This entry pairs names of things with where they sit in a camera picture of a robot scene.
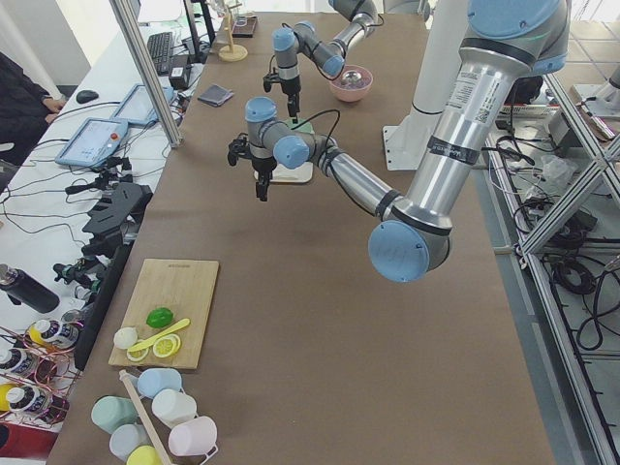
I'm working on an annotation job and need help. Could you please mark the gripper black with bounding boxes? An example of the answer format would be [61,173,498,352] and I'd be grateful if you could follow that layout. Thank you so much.
[280,76,300,124]
[252,157,277,202]

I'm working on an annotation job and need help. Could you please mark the green bowl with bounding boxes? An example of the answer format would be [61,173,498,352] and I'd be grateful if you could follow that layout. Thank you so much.
[284,118,315,135]

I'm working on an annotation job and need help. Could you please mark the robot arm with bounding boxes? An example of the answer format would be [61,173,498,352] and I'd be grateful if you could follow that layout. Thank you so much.
[263,0,384,120]
[243,1,571,282]

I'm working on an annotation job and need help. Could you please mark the beige serving tray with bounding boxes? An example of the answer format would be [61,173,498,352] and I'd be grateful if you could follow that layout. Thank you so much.
[271,162,314,184]

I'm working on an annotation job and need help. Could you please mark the pink bowl with ice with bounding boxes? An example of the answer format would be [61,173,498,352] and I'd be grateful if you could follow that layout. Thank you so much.
[329,65,373,103]

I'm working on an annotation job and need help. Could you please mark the metal ice scoop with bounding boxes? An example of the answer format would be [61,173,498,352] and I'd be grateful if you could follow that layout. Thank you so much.
[340,70,364,88]

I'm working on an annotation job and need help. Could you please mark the grey folded cloth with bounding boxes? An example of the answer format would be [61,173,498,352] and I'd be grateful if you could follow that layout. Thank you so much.
[198,84,234,108]

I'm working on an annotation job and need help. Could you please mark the wooden mug tree stand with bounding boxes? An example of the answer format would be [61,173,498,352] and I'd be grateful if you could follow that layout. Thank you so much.
[213,0,248,62]

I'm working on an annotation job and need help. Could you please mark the wooden cutting board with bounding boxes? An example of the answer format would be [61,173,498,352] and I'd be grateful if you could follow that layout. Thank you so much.
[108,259,219,370]

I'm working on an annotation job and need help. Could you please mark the black keyboard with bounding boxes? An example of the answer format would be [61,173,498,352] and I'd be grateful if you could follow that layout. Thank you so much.
[146,32,173,76]

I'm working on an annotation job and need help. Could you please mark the teach pendant tablet far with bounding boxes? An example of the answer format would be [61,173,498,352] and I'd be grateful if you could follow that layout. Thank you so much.
[110,84,159,127]

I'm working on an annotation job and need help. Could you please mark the teach pendant tablet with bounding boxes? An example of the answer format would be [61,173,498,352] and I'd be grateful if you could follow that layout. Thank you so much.
[110,84,159,127]
[54,117,129,168]

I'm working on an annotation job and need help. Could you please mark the yellow plastic knife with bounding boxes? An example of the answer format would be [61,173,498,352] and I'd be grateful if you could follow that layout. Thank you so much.
[128,318,191,352]

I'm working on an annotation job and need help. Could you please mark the green lime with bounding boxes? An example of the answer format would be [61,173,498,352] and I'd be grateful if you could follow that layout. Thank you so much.
[146,307,173,328]

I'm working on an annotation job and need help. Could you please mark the teach pendant tablet near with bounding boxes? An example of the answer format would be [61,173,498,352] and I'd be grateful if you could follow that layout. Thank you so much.
[54,117,129,168]

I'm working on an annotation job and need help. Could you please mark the lemon slice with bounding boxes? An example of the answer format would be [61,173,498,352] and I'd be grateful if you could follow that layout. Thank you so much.
[152,333,181,358]
[126,346,150,362]

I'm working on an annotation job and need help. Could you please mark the black computer mouse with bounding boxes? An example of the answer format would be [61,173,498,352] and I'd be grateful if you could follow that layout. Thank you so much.
[76,89,99,105]

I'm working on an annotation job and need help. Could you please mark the white garlic bulb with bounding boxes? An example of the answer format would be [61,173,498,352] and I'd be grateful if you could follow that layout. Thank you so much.
[113,326,139,350]

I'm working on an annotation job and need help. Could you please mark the blue plastic cup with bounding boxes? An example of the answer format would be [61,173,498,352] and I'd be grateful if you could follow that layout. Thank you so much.
[137,368,182,399]

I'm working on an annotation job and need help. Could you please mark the white plastic cup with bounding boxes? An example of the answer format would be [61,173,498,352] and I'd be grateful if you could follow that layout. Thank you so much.
[151,388,198,428]

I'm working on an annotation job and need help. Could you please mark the person in black sleeve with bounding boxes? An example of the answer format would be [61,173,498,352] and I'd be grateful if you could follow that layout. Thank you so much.
[1,53,66,166]

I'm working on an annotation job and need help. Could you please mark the pink plastic cup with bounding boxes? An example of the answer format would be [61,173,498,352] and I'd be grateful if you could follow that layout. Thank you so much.
[168,416,218,458]

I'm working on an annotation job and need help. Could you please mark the black water bottle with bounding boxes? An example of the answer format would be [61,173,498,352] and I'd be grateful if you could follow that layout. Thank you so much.
[1,263,60,314]

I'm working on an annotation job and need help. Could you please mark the green plastic cup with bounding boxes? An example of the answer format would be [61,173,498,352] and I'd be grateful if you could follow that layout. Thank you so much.
[91,396,138,434]

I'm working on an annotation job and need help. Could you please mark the grey-blue plastic cup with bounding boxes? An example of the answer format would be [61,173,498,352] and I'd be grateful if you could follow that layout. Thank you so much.
[108,424,151,462]

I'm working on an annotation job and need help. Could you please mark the yellow plastic cup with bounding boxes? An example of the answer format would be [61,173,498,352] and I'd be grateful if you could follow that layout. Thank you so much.
[126,445,162,465]

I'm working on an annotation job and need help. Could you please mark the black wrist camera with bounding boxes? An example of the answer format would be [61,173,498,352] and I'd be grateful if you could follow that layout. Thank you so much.
[263,68,281,93]
[227,133,252,167]

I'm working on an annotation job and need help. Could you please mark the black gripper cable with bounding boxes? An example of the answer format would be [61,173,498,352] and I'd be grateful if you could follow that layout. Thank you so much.
[293,108,342,146]

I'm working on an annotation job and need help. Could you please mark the white camera pole stand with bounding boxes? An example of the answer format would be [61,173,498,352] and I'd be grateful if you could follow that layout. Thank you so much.
[383,0,468,171]

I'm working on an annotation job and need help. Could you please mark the aluminium frame post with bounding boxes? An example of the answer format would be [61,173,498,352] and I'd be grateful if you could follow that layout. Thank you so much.
[108,0,182,148]

